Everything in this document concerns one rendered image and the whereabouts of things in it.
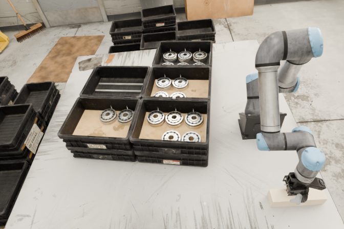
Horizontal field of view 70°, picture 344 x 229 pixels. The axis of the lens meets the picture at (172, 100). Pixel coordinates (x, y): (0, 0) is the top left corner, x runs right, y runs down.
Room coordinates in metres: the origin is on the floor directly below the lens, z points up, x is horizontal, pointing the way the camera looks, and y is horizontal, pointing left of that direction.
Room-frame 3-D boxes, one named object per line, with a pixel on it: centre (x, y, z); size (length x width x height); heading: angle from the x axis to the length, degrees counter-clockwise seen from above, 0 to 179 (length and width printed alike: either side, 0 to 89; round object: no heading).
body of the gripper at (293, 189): (0.44, -0.48, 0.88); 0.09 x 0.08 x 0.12; 85
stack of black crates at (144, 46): (2.38, 0.05, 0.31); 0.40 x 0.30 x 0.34; 85
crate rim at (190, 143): (0.85, 0.02, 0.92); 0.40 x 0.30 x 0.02; 76
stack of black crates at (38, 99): (1.74, 1.26, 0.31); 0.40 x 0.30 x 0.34; 175
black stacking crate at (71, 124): (0.95, 0.41, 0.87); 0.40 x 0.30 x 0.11; 76
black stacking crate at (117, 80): (1.24, 0.33, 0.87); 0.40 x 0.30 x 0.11; 76
